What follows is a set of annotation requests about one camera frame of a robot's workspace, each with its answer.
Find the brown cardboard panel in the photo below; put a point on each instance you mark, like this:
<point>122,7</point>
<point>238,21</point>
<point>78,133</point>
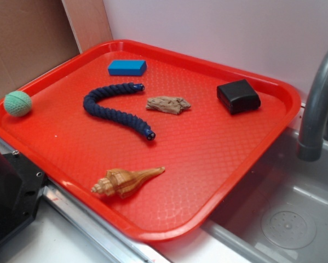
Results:
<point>36,36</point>

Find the grey plastic sink basin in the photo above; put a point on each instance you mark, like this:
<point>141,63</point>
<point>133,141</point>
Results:
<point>277,213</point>

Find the blue rectangular block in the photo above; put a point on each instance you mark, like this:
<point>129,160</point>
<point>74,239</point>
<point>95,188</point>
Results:
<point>127,67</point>

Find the red plastic tray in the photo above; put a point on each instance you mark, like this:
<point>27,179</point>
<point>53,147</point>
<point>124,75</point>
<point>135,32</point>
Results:
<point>205,150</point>

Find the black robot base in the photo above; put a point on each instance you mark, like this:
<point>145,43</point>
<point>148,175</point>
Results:
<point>21,186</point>

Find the brown spiral seashell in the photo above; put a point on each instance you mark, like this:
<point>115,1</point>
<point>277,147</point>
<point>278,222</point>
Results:
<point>124,183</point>

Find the grey sink faucet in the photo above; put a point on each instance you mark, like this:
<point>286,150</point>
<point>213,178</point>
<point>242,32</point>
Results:
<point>314,125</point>

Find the green rubber ball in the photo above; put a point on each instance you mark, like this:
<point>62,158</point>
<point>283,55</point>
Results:
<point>17,103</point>

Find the black rectangular box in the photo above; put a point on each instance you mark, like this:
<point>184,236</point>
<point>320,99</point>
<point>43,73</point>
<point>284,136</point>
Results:
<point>238,96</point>

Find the piece of driftwood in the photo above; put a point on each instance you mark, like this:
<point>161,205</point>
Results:
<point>168,104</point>

